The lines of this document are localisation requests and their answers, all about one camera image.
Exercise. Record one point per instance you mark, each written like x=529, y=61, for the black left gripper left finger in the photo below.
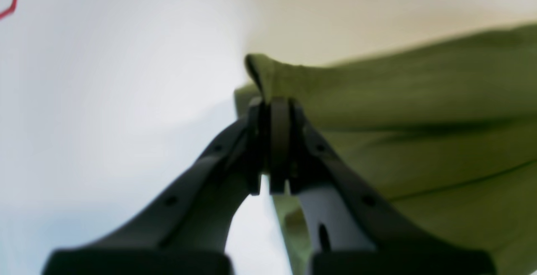
x=184, y=230

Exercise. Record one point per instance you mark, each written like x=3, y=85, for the olive green T-shirt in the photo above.
x=445, y=132

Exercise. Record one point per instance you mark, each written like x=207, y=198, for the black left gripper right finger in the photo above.
x=352, y=228

